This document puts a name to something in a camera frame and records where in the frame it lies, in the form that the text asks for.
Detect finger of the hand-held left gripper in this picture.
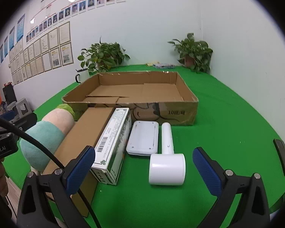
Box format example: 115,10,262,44
13,112,38,131

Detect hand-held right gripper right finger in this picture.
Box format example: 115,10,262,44
192,147,271,228

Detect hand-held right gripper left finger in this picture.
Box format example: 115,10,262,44
16,145,96,228

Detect teal and pink plush toy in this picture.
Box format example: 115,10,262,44
19,103,76,174

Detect white handheld fan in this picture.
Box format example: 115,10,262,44
149,122,186,186

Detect white printed barcode box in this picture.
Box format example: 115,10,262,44
90,108,133,186

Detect long brown cardboard box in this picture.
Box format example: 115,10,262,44
41,107,115,218

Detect white rectangular device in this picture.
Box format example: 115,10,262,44
126,121,159,156

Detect large cardboard box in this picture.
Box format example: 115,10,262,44
62,71,199,126

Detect grey plastic stool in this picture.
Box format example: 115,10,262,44
14,98,31,117

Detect black remote control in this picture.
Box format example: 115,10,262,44
273,139,285,177

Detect bushy potted plant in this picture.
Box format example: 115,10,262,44
77,37,131,74

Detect blue patterned packet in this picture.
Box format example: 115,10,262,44
152,63,175,69

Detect potted plant in brown pot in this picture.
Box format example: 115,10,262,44
167,33,214,74

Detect row of portrait photos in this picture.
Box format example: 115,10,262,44
26,0,127,44

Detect black cable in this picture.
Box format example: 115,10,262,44
0,113,102,228

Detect white mug with black handle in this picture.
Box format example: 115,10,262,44
75,68,90,83

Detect wall of framed certificates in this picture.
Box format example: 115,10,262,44
9,21,74,86

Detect row of blue wall posters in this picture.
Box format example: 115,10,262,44
0,14,25,72

